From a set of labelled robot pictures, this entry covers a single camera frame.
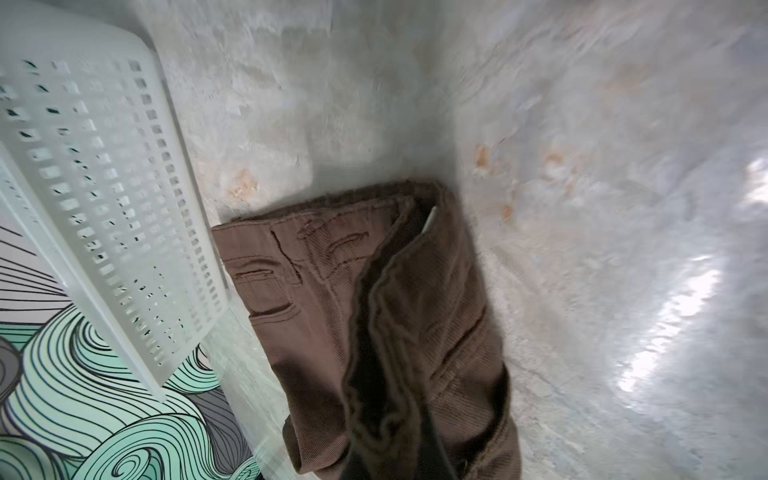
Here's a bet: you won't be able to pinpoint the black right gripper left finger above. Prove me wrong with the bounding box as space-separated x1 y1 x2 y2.
339 449 372 480

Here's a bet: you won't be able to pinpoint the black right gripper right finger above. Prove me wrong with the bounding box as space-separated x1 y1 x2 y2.
414 413 457 480

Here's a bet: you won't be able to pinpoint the brown corduroy trousers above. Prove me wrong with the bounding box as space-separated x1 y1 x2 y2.
212 181 521 479

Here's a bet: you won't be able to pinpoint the white plastic laundry basket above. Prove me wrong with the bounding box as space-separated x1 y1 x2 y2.
1 1 228 399

